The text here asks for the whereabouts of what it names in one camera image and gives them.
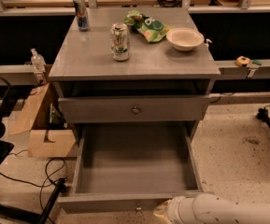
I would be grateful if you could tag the padded gripper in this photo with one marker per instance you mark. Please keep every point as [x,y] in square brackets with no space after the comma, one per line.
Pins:
[177,209]

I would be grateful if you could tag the grey drawer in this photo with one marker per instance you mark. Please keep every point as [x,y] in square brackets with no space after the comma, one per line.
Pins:
[133,108]
[132,167]

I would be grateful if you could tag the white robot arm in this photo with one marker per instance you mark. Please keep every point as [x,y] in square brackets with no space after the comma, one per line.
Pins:
[207,208]

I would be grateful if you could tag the grey top drawer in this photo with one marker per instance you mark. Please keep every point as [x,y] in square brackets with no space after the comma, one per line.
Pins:
[133,108]

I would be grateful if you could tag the open cardboard box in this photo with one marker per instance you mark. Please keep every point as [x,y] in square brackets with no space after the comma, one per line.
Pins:
[46,140]

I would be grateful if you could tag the small white pump bottle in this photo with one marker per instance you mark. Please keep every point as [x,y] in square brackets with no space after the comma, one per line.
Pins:
[208,43]

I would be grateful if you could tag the white bowl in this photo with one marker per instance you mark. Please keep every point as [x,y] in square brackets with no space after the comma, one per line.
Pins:
[184,39]

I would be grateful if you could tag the black stand left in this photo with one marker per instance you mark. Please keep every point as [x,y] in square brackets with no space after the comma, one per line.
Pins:
[9,100]

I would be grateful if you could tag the green white soda can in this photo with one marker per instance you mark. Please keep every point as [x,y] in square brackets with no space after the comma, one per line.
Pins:
[120,41]

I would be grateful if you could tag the green chip bag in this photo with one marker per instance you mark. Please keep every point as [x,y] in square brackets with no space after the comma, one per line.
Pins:
[153,30]

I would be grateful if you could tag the clear plastic bottle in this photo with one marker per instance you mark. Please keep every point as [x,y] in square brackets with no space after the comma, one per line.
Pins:
[37,61]

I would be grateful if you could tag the blue silver drink can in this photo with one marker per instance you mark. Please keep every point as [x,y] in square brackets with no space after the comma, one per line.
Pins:
[81,15]

